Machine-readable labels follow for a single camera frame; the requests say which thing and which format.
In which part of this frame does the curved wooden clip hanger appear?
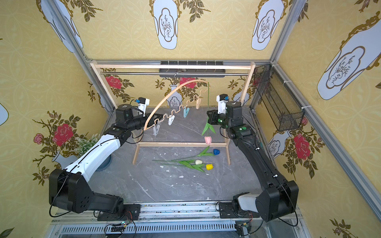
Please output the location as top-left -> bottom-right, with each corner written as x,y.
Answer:
143,77 -> 209,131

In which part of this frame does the pink artificial tulip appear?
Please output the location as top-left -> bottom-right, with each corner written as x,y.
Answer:
201,83 -> 216,145

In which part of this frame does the blue artificial tulip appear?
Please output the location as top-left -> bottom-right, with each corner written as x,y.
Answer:
172,146 -> 220,162

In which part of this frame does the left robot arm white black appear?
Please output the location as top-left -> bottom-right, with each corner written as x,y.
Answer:
49,104 -> 164,218

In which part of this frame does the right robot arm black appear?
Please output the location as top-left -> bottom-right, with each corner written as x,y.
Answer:
207,102 -> 299,222

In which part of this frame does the metal rack rod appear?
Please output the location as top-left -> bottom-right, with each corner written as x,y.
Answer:
100,72 -> 248,77

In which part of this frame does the potted green plant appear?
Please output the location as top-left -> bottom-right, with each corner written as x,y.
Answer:
74,134 -> 112,172

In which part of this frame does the yellow artificial tulip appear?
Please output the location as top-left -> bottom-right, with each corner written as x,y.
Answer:
164,164 -> 214,172

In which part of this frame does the white artificial tulip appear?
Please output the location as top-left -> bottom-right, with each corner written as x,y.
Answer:
154,160 -> 204,167

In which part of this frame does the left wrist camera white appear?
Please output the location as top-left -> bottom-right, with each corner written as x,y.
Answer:
135,97 -> 150,117

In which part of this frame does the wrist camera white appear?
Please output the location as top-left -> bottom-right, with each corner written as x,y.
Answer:
216,94 -> 229,114
135,97 -> 150,117

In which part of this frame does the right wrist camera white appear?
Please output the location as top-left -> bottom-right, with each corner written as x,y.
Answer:
216,94 -> 229,114

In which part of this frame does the wooden clothes rack frame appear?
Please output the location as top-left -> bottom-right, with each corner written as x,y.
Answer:
90,61 -> 257,166

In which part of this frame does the black wire mesh basket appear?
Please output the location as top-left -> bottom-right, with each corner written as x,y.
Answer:
253,64 -> 305,131

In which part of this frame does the metal base rail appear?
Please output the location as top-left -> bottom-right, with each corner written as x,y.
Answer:
45,200 -> 304,238

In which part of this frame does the electronics board with wires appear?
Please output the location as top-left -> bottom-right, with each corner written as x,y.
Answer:
104,220 -> 138,238

